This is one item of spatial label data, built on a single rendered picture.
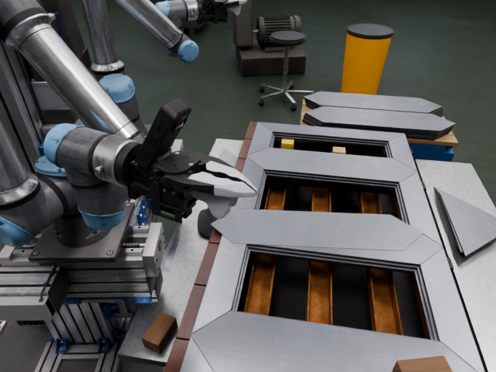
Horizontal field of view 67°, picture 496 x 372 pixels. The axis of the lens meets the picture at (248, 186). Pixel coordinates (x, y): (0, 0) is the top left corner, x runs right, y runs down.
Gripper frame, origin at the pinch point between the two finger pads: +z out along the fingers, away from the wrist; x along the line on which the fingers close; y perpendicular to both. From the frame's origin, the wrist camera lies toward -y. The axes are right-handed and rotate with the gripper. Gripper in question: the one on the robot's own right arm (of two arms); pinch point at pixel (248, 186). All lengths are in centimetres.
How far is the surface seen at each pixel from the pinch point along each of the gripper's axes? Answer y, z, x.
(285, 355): 59, 5, -21
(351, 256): 54, 13, -61
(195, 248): 71, -44, -57
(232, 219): 54, -31, -60
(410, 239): 51, 29, -76
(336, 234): 52, 6, -68
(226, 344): 60, -10, -17
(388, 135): 42, 11, -146
